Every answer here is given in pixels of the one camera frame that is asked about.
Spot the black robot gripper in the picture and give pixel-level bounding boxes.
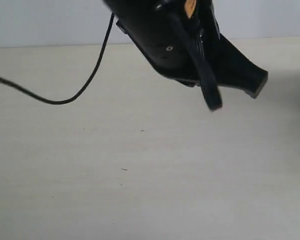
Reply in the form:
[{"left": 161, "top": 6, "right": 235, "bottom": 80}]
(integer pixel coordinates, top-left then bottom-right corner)
[{"left": 104, "top": 0, "right": 223, "bottom": 112}]

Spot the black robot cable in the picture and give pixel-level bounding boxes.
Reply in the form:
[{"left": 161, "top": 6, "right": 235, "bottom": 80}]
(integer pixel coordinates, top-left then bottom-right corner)
[{"left": 0, "top": 12, "right": 116, "bottom": 106}]

